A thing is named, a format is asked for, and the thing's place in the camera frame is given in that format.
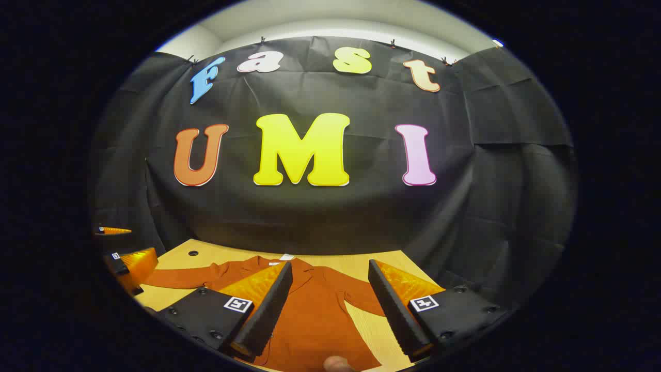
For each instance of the orange ribbed cardigan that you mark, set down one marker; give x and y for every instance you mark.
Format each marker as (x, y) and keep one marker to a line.
(315, 315)

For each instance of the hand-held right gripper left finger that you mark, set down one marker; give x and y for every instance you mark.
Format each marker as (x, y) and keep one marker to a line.
(268, 310)

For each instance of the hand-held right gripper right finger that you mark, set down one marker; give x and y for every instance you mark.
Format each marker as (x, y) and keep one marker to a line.
(395, 310)

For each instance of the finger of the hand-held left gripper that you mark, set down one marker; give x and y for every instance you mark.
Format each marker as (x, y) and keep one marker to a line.
(114, 231)
(137, 263)

